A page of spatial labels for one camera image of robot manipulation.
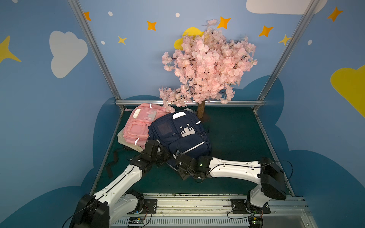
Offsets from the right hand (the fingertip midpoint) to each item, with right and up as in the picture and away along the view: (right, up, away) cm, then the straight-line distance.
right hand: (181, 167), depth 80 cm
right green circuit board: (+39, -27, -6) cm, 48 cm away
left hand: (-5, +9, +4) cm, 11 cm away
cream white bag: (-41, +13, +16) cm, 46 cm away
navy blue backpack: (-1, +19, +14) cm, 24 cm away
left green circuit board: (-23, -25, -8) cm, 35 cm away
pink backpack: (-32, +20, +19) cm, 42 cm away
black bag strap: (-47, -3, +9) cm, 48 cm away
